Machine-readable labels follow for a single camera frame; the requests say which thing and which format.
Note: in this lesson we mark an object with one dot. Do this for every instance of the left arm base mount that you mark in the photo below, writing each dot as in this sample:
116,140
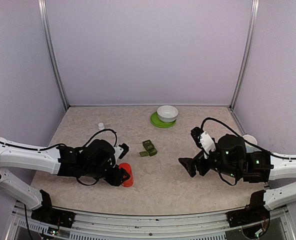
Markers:
46,213

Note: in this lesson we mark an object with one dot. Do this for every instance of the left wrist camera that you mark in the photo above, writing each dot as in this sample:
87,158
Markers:
121,150

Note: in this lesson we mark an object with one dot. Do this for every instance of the aluminium frame post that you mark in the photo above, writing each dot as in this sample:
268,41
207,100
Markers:
42,6
246,53

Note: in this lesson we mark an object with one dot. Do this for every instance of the left aluminium frame post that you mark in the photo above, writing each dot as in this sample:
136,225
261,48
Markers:
42,6

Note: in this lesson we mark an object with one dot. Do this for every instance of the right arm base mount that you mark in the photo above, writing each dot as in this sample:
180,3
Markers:
248,215

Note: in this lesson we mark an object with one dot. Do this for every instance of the light blue mug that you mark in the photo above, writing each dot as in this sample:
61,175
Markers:
250,139

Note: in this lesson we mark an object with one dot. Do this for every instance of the right aluminium frame post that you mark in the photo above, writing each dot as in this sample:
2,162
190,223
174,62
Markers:
246,53

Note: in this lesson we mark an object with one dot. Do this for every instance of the red cylindrical container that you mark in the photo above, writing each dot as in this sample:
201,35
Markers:
127,180

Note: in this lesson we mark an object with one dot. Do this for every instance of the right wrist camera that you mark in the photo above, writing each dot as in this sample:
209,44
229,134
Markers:
203,141

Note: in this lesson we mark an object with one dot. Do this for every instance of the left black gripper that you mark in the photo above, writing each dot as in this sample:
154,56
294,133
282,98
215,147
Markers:
116,180

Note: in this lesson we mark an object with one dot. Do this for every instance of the front aluminium rail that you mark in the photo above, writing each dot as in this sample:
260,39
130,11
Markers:
103,226

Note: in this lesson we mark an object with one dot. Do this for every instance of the green plate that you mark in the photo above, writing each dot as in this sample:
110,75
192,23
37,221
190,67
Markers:
154,119

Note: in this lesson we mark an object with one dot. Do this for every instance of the small white pill bottle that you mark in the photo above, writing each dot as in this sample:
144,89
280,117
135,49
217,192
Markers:
101,126

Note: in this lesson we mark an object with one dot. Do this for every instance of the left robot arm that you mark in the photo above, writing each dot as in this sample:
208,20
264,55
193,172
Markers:
96,159

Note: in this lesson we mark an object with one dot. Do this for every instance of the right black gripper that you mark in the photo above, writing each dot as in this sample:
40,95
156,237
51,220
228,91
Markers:
191,168

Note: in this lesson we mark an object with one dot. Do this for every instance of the white ceramic bowl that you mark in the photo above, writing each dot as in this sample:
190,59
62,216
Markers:
167,113

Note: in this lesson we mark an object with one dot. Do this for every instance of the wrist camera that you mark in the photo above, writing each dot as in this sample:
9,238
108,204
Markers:
203,141
121,150

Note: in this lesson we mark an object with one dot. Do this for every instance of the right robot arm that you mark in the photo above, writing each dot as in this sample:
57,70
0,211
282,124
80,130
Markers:
229,157

